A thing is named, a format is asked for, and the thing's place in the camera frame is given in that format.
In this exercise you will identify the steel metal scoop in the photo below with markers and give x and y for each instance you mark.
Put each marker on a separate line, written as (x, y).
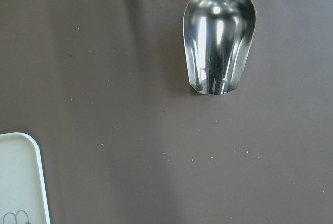
(217, 37)

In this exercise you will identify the white rectangular tray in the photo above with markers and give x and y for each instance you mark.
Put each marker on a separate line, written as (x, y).
(23, 191)

